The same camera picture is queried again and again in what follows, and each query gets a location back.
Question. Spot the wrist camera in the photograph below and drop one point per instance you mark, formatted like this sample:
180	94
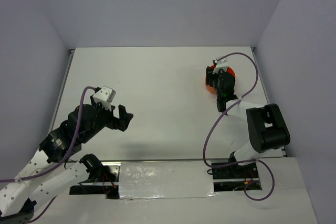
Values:
104	96
220	65

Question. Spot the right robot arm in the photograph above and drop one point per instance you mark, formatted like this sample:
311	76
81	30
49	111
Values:
267	129

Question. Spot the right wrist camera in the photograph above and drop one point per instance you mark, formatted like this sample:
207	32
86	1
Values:
220	65

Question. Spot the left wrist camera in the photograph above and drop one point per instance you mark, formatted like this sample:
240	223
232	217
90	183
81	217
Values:
104	96

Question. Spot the orange round organizer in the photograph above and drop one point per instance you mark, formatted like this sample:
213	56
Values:
229	91

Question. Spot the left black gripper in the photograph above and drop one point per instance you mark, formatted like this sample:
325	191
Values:
125	117

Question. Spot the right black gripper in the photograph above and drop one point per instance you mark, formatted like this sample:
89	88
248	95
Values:
210	76

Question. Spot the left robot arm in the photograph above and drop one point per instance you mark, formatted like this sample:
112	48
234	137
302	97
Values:
38	183

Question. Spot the white foil-covered panel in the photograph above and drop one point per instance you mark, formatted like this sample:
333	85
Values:
165	180

